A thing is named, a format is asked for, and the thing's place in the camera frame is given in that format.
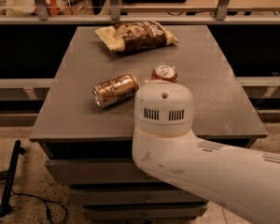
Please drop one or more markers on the red coke can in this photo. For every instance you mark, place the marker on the red coke can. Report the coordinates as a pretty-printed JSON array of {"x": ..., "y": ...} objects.
[{"x": 165, "y": 71}]

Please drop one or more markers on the orange brown soda can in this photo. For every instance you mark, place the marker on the orange brown soda can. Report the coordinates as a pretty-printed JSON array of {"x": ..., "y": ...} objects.
[{"x": 115, "y": 90}]

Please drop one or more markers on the grey metal railing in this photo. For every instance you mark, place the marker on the grey metal railing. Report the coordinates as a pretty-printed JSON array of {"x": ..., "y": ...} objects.
[{"x": 113, "y": 11}]

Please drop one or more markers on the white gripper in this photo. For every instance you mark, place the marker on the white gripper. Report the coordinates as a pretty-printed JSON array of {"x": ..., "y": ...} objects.
[{"x": 163, "y": 106}]

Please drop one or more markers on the grey drawer cabinet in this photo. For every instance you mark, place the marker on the grey drawer cabinet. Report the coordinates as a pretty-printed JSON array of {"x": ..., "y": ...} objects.
[{"x": 89, "y": 148}]

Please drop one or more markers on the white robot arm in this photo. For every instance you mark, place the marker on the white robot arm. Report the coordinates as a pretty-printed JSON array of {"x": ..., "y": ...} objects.
[{"x": 241, "y": 180}]

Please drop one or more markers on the brown chip bag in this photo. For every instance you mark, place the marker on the brown chip bag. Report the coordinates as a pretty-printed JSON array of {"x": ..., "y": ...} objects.
[{"x": 135, "y": 35}]

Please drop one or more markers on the black stand leg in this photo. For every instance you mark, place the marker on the black stand leg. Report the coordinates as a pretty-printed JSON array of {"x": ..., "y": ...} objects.
[{"x": 5, "y": 207}]

